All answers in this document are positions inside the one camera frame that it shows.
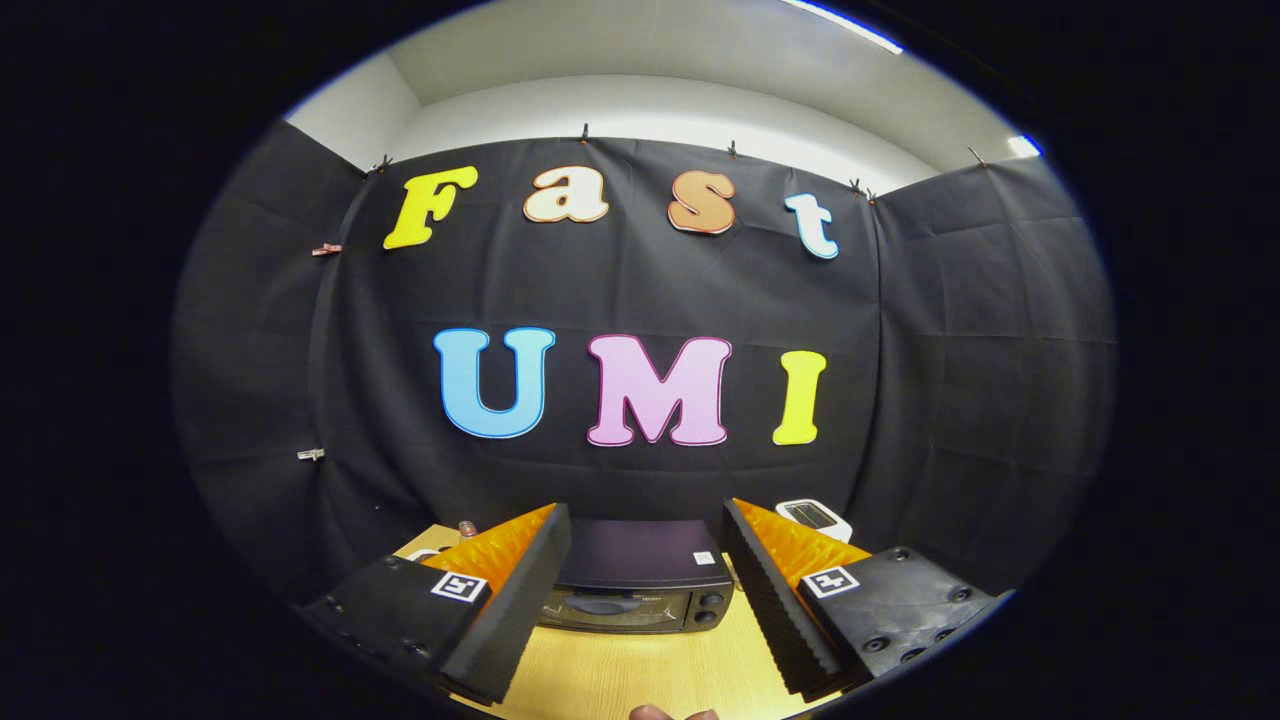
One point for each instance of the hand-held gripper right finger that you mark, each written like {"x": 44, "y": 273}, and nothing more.
{"x": 770, "y": 610}

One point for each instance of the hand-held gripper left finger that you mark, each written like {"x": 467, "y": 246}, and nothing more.
{"x": 515, "y": 620}

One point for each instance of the black toaster oven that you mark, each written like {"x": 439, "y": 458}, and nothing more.
{"x": 640, "y": 555}

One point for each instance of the white toaster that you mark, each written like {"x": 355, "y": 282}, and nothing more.
{"x": 815, "y": 515}

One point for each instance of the black backdrop cloth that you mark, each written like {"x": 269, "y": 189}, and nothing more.
{"x": 650, "y": 280}

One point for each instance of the row of small dark clamps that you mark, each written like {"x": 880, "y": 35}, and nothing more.
{"x": 585, "y": 133}

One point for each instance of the small ceiling light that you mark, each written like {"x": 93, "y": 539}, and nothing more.
{"x": 1024, "y": 147}

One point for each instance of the long ceiling light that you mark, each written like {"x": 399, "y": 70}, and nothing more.
{"x": 845, "y": 25}

